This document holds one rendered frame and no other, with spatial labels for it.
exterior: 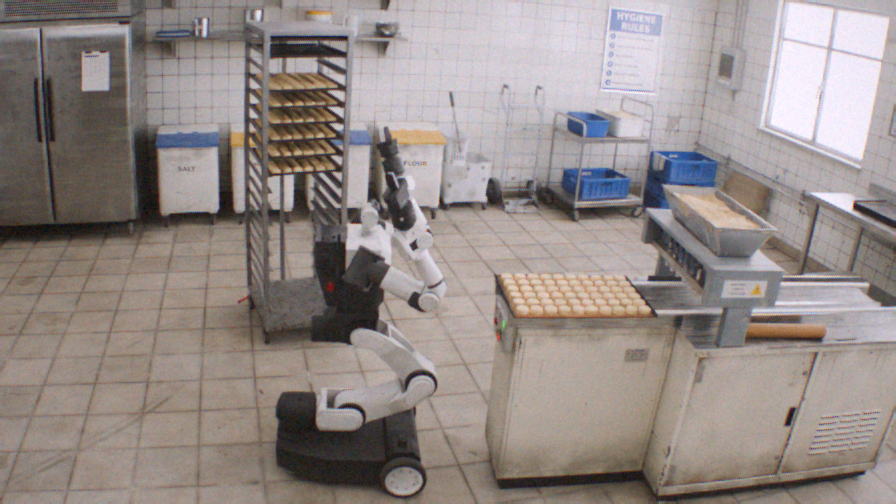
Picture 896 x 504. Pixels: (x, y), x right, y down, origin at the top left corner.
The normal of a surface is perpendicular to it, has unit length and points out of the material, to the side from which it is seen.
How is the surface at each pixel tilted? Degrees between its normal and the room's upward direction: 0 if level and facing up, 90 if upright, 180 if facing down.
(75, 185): 89
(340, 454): 0
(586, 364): 90
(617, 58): 90
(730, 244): 110
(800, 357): 91
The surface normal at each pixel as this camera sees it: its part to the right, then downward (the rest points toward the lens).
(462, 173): 0.32, 0.45
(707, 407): 0.13, 0.37
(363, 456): 0.07, -0.93
